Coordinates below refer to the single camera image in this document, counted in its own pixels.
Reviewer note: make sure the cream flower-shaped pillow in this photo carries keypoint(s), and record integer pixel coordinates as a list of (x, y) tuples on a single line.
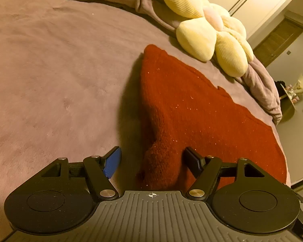
[(204, 30)]

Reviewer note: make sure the small yellow side table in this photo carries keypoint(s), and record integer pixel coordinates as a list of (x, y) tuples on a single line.
[(286, 98)]

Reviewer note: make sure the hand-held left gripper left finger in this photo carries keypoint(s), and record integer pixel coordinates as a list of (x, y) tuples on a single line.
[(112, 164)]

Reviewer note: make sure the wrapped flower bouquet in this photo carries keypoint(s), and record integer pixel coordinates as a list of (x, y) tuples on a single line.
[(301, 84)]

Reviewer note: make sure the red knit cardigan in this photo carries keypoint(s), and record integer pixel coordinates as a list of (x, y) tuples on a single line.
[(192, 105)]

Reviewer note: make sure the brown wooden door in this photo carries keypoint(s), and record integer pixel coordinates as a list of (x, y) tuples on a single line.
[(277, 42)]

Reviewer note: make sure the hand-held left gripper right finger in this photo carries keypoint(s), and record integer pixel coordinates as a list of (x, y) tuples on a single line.
[(192, 157)]

